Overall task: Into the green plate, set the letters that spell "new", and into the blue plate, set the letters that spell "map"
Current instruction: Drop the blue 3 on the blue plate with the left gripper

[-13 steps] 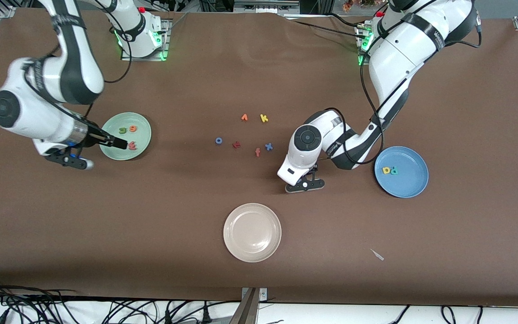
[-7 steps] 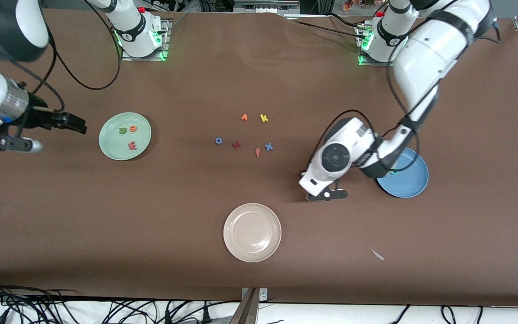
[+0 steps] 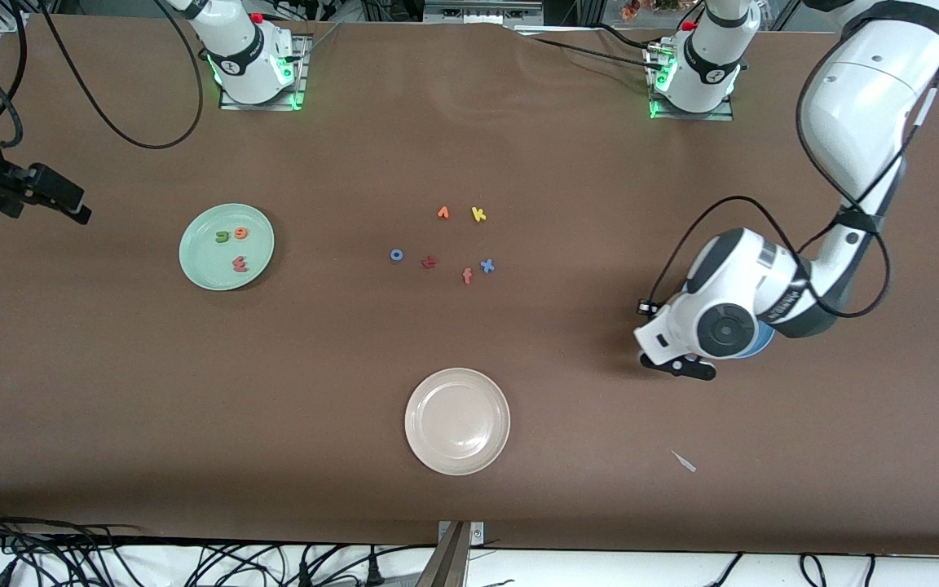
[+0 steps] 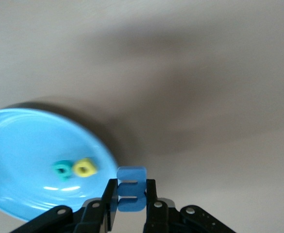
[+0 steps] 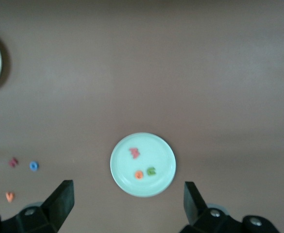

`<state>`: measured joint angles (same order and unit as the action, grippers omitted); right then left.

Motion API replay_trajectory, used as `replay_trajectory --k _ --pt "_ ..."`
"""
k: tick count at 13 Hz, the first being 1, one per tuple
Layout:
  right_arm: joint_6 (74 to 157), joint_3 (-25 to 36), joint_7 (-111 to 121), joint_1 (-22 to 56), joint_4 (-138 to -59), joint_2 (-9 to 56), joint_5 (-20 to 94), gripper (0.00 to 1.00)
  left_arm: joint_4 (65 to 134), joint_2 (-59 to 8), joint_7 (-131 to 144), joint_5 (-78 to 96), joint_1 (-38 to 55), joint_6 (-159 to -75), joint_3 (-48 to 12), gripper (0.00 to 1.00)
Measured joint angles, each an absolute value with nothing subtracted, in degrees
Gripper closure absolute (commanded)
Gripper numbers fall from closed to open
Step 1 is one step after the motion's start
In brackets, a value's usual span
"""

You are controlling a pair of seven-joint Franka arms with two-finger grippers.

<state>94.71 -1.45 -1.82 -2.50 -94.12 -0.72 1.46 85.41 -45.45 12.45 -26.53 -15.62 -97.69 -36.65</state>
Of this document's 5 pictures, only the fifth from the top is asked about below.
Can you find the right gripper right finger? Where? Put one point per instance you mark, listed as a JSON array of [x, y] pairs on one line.
[[196, 211]]

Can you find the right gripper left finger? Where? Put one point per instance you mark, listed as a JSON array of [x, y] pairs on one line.
[[58, 208]]

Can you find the green letter u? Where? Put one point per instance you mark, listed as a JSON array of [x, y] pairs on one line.
[[148, 171]]

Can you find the orange letter e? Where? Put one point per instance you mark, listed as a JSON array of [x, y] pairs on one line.
[[136, 174]]

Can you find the red letter w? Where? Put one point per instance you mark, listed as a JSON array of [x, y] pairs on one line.
[[134, 153]]

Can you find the orange letter v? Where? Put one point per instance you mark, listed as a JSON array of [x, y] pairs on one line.
[[10, 198]]

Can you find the blue letter o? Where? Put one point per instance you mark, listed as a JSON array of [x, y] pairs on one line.
[[30, 166]]

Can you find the maroon letter t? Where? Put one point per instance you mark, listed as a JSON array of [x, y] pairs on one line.
[[13, 162]]

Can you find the green plate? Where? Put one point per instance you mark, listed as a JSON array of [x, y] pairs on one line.
[[156, 153]]

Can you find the brown table cover sheet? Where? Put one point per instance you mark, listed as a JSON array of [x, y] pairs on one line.
[[156, 72]]

